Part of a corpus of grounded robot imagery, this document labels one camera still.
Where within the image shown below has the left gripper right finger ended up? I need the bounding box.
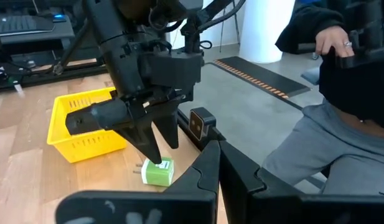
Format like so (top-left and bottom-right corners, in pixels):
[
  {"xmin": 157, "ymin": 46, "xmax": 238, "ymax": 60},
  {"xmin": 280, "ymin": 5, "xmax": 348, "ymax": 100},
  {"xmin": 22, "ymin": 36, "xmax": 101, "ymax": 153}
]
[{"xmin": 218, "ymin": 140, "xmax": 384, "ymax": 224}]

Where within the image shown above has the person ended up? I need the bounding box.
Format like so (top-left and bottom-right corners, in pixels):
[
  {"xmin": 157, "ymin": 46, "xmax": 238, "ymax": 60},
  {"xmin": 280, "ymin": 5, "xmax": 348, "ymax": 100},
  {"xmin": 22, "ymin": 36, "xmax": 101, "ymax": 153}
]
[{"xmin": 261, "ymin": 0, "xmax": 384, "ymax": 196}]

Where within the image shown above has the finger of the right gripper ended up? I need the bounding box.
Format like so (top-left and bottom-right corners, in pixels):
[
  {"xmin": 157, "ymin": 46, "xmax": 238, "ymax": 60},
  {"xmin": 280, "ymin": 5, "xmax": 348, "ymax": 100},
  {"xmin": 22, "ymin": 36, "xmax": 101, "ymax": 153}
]
[
  {"xmin": 152, "ymin": 104, "xmax": 180, "ymax": 150},
  {"xmin": 115, "ymin": 116, "xmax": 163, "ymax": 165}
]

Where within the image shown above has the dark grey desk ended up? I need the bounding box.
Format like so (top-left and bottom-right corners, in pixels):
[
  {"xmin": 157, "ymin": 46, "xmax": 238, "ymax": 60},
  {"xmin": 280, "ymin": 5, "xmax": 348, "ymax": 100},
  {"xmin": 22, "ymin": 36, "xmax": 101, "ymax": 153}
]
[{"xmin": 0, "ymin": 18, "xmax": 76, "ymax": 60}]

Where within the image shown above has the green white USB wall charger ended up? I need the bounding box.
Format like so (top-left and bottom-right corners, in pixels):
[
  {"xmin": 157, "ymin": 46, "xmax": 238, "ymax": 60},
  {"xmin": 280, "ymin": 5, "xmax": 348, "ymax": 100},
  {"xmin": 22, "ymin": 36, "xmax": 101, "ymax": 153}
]
[{"xmin": 133, "ymin": 156, "xmax": 176, "ymax": 188}]

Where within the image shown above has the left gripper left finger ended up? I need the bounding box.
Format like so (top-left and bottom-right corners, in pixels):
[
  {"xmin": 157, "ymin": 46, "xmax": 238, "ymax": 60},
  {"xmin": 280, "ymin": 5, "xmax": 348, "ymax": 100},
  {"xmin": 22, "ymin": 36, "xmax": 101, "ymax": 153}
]
[{"xmin": 54, "ymin": 139, "xmax": 222, "ymax": 224}]

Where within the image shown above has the black keyboard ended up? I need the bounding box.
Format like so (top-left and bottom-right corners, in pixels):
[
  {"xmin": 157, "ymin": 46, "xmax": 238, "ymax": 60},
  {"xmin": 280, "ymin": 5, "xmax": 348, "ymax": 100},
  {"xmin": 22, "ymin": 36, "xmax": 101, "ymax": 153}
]
[{"xmin": 0, "ymin": 14, "xmax": 56, "ymax": 36}]

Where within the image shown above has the white round pillar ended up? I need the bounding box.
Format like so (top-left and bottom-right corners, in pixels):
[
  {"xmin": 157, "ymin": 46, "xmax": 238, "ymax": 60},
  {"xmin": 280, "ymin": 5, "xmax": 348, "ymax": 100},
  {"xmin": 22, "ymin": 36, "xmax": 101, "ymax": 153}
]
[{"xmin": 239, "ymin": 0, "xmax": 296, "ymax": 64}]

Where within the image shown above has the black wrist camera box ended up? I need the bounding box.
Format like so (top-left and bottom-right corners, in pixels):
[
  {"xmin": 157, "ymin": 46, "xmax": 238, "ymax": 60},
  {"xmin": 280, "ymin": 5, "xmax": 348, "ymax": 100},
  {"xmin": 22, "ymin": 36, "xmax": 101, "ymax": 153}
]
[{"xmin": 141, "ymin": 49, "xmax": 204, "ymax": 98}]

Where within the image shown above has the person's hand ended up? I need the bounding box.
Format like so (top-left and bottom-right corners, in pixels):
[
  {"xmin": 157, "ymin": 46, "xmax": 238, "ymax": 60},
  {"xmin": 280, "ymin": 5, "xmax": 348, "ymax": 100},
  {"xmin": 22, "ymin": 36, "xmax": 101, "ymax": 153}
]
[{"xmin": 314, "ymin": 25, "xmax": 356, "ymax": 58}]

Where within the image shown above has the yellow slotted plastic basket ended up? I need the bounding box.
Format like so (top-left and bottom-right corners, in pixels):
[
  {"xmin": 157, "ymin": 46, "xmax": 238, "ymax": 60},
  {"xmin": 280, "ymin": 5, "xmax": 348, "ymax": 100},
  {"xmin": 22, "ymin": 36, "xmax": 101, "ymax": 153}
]
[{"xmin": 46, "ymin": 86, "xmax": 128, "ymax": 164}]

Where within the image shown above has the black table-level camera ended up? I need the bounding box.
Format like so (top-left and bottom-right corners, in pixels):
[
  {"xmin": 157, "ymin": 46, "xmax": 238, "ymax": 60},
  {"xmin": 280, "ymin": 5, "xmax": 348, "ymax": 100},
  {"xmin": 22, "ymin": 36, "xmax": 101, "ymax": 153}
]
[{"xmin": 188, "ymin": 106, "xmax": 218, "ymax": 142}]

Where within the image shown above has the black floor mat orange strip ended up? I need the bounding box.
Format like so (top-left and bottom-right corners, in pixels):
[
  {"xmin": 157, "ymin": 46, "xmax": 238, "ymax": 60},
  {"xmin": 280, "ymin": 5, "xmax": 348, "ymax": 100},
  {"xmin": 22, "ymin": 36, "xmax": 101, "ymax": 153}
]
[{"xmin": 212, "ymin": 55, "xmax": 311, "ymax": 100}]

